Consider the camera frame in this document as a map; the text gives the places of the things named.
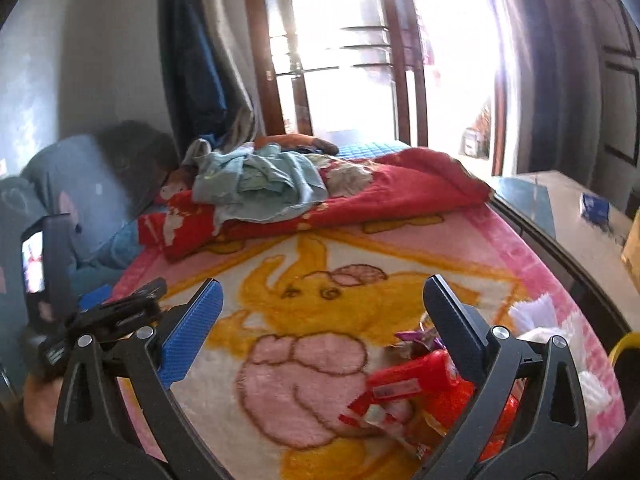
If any red plastic bag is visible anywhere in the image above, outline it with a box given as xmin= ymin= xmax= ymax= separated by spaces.
xmin=422 ymin=379 xmax=518 ymax=460

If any purple snack wrapper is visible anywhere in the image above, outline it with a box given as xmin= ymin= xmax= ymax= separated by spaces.
xmin=392 ymin=313 xmax=446 ymax=360

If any red cylindrical bottle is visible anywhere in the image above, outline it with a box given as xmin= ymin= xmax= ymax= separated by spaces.
xmin=367 ymin=350 xmax=461 ymax=402

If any red snack wrapper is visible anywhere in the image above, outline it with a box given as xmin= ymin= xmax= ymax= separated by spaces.
xmin=338 ymin=391 xmax=442 ymax=460

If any yellow rim trash bin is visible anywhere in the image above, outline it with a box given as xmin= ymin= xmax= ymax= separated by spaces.
xmin=608 ymin=332 xmax=640 ymax=415

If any person left hand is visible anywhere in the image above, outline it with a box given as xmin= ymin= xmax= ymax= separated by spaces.
xmin=23 ymin=375 xmax=63 ymax=445

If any grey pillow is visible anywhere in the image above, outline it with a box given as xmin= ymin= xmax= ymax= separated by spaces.
xmin=22 ymin=120 xmax=178 ymax=270

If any pink cartoon blanket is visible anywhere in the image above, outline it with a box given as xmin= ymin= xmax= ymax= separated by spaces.
xmin=115 ymin=206 xmax=625 ymax=479

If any light blue garment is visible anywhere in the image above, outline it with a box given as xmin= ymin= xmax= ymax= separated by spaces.
xmin=184 ymin=139 xmax=329 ymax=233

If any brown paper bag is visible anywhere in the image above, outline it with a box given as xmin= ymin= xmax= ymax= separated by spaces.
xmin=622 ymin=209 xmax=640 ymax=292

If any coffee table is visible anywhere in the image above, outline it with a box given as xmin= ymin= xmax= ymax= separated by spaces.
xmin=487 ymin=171 xmax=639 ymax=350

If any dark blue curtain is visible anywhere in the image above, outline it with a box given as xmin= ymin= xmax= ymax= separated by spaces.
xmin=158 ymin=0 xmax=238 ymax=155

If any blue tissue pack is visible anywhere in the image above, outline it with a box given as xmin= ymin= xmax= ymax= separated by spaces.
xmin=579 ymin=193 xmax=611 ymax=226

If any red quilt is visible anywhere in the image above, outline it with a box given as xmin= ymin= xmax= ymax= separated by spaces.
xmin=138 ymin=148 xmax=490 ymax=259

